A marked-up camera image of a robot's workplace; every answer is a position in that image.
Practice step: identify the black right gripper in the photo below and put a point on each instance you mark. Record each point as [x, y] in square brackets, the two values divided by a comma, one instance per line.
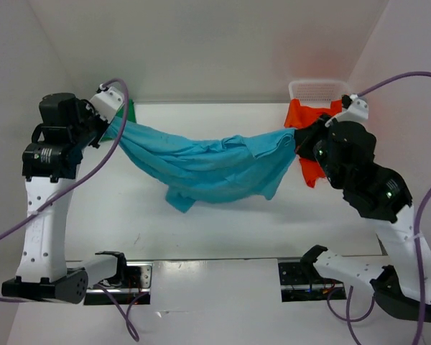
[302, 136]

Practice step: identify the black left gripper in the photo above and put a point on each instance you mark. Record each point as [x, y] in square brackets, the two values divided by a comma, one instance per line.
[103, 122]

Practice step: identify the green t shirt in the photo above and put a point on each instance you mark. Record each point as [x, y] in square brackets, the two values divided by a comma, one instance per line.
[131, 114]

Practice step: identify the light blue t shirt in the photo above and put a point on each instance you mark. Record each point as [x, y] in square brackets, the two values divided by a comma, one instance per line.
[213, 170]

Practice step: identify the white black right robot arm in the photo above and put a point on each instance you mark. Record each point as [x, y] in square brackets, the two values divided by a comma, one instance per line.
[403, 288]

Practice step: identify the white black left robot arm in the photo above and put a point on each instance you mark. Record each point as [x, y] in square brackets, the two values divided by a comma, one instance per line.
[50, 167]

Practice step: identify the orange t shirt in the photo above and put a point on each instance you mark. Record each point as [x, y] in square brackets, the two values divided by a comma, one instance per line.
[299, 117]

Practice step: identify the white plastic basket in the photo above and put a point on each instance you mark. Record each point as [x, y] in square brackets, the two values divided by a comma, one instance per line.
[317, 92]

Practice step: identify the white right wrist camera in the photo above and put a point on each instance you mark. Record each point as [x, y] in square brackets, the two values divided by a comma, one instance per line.
[354, 109]

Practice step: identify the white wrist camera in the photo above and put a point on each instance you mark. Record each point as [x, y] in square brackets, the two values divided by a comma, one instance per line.
[107, 101]
[354, 109]

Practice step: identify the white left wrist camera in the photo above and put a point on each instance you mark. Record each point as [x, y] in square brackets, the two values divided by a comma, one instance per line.
[107, 101]

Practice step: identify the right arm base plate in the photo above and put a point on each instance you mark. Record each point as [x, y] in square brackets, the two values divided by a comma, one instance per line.
[296, 287]

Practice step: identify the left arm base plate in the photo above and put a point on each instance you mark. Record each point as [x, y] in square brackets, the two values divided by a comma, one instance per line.
[136, 283]

